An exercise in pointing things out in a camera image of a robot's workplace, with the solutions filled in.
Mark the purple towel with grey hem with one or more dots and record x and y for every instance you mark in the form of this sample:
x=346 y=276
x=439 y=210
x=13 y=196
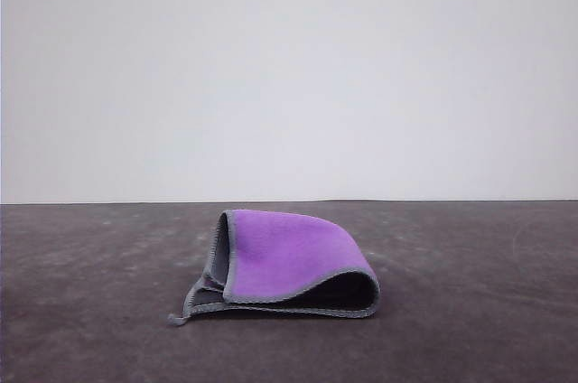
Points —
x=280 y=247

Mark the grey table cloth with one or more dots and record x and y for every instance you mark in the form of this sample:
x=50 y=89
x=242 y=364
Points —
x=90 y=338

